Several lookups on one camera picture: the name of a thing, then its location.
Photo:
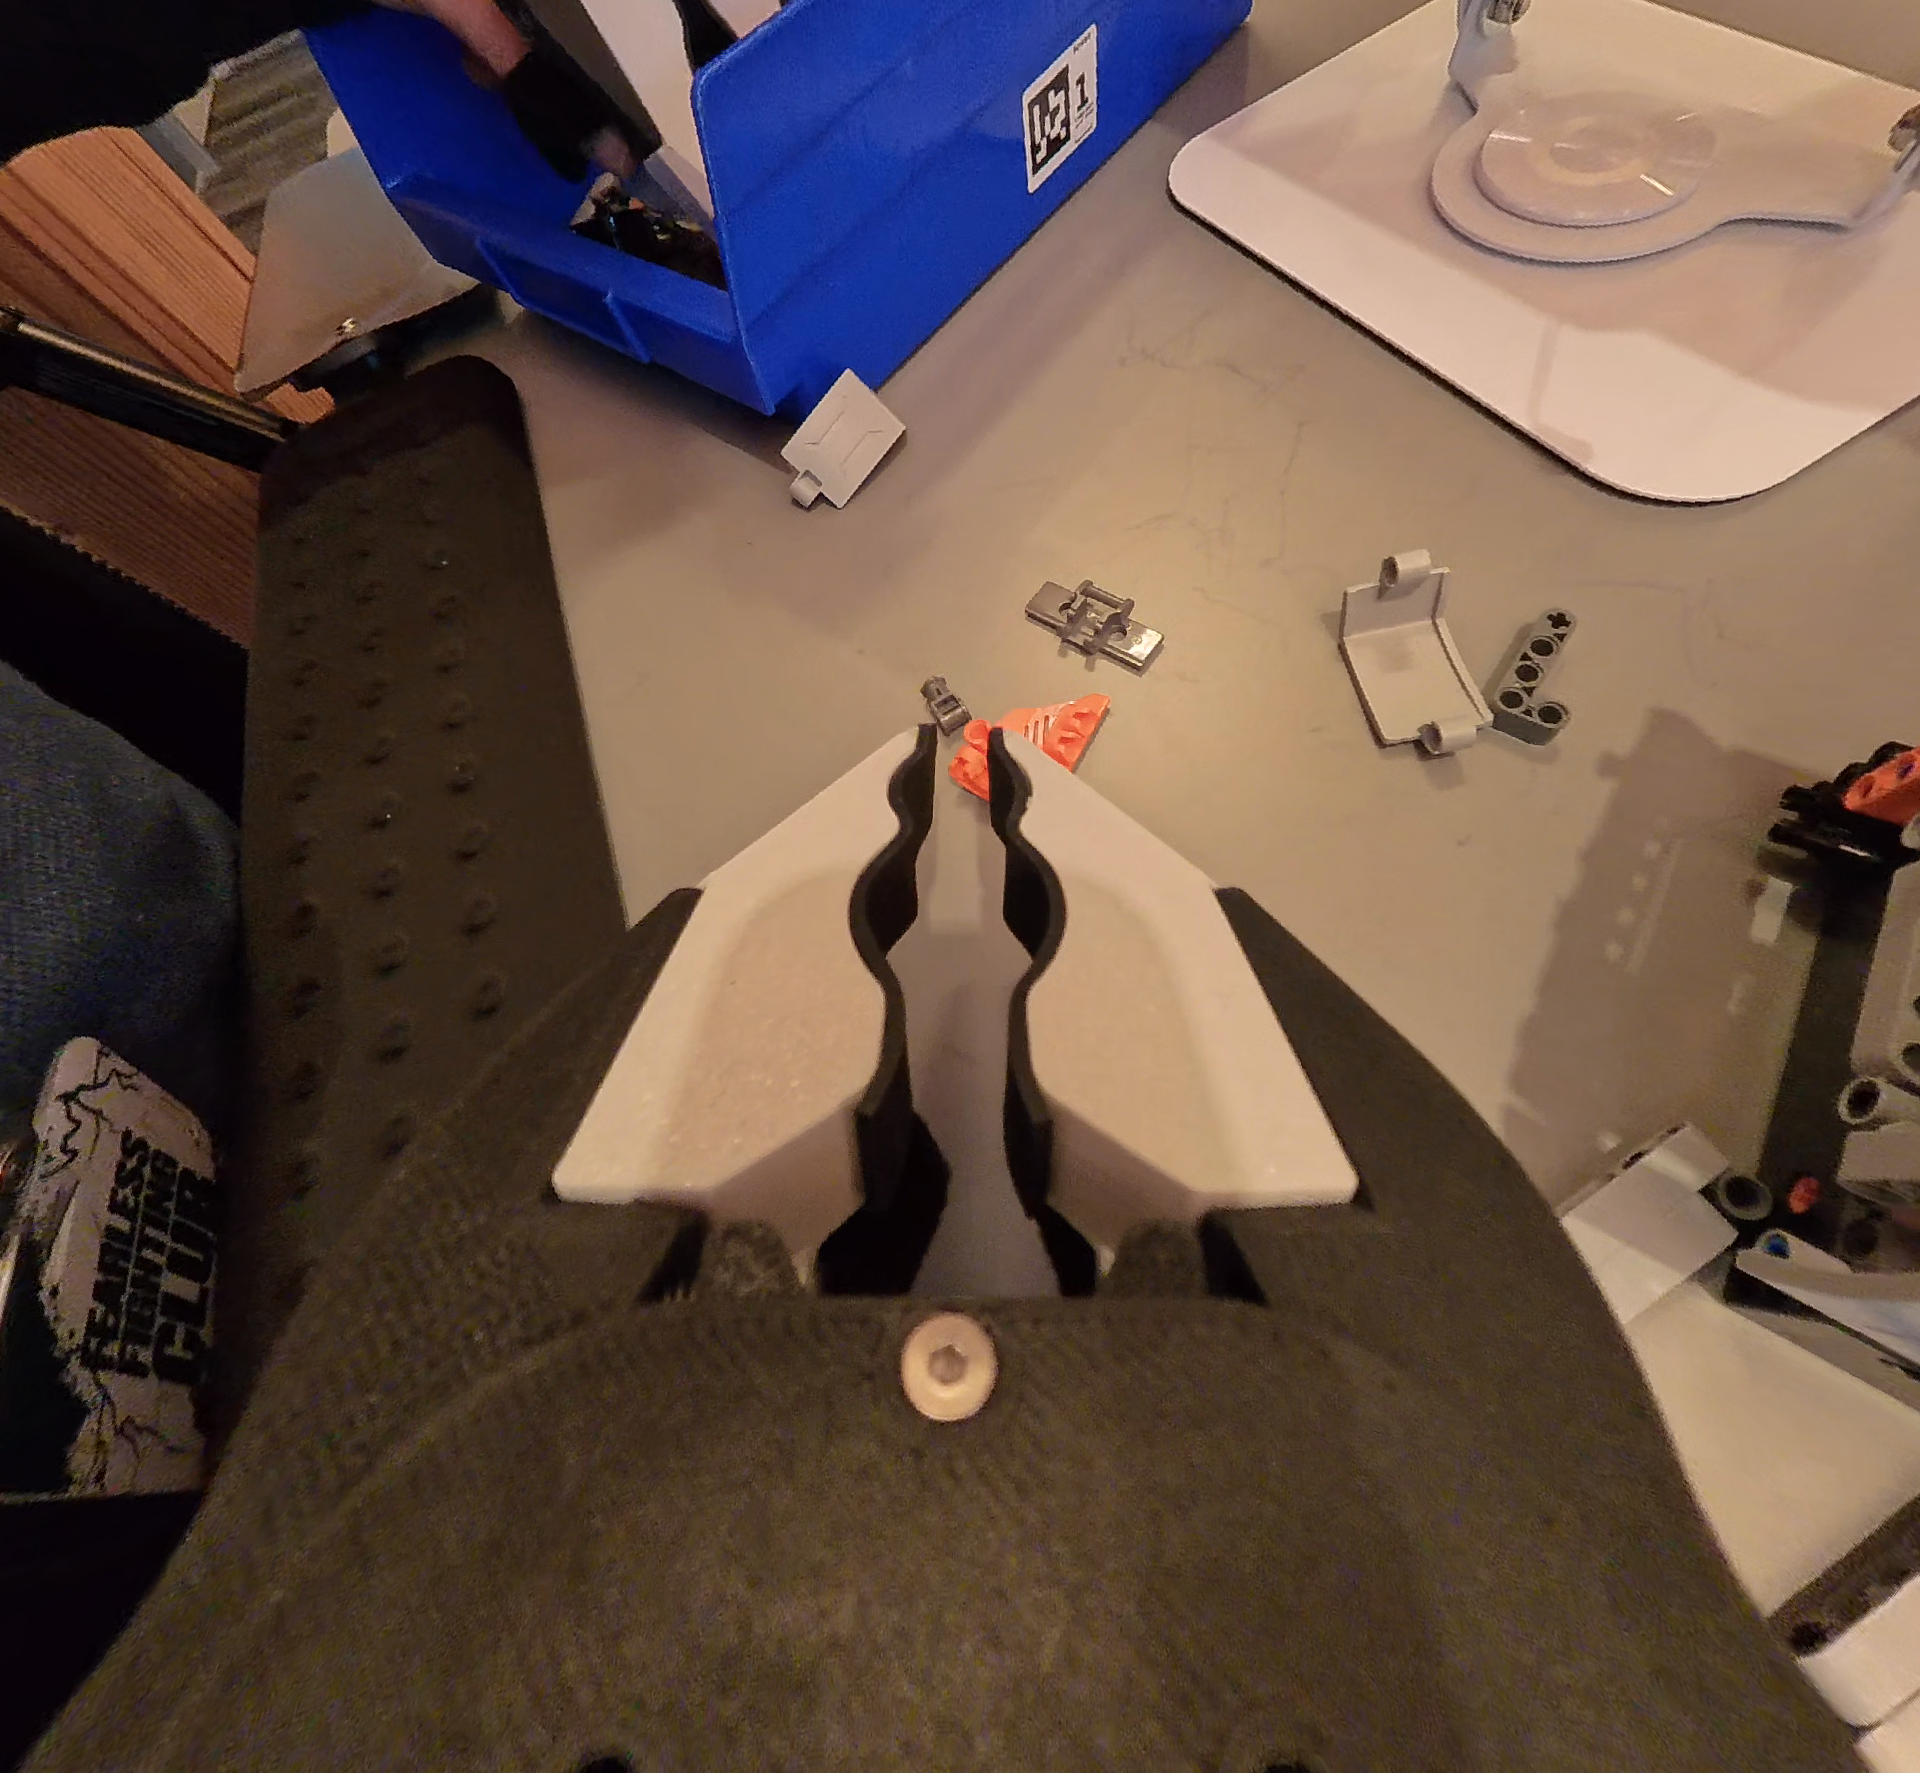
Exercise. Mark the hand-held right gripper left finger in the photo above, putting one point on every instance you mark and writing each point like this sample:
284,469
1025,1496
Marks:
720,1056

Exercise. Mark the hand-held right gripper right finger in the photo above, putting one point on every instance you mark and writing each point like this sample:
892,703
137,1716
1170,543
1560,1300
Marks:
1170,1056

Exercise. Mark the pile of toy building pieces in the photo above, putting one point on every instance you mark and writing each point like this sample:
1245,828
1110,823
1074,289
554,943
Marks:
645,237

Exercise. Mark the blue tagged storage bin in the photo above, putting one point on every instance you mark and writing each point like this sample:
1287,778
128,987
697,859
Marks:
900,79

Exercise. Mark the orange wedge piece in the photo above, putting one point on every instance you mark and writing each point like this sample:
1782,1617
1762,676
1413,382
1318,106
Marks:
1056,733

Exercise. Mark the toy brick robot model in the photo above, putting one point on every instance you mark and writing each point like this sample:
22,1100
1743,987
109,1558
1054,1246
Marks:
1822,1023

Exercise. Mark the dark grey track link piece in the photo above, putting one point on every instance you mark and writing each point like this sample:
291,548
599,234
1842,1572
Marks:
1094,627

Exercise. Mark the small dark grey connector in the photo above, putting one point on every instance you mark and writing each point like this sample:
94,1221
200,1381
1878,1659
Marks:
941,703

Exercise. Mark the grey square panel piece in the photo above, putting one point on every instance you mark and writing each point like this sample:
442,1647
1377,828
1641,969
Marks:
846,438

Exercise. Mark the light grey curved panel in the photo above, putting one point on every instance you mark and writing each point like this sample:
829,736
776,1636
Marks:
1403,663

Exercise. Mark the dark grey angled beam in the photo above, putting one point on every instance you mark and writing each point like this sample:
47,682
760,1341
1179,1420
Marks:
1528,686

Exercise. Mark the wooden cabinet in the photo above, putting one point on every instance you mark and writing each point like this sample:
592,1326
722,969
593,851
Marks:
104,258

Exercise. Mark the black metal rod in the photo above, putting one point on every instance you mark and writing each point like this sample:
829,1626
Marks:
137,386

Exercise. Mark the black white printed cloth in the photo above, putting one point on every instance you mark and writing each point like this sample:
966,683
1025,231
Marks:
118,1266

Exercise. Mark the white tablet stand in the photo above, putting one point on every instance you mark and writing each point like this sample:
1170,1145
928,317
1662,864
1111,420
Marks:
1651,349

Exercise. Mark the metal bracket plate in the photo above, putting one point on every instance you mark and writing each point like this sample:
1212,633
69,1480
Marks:
330,258

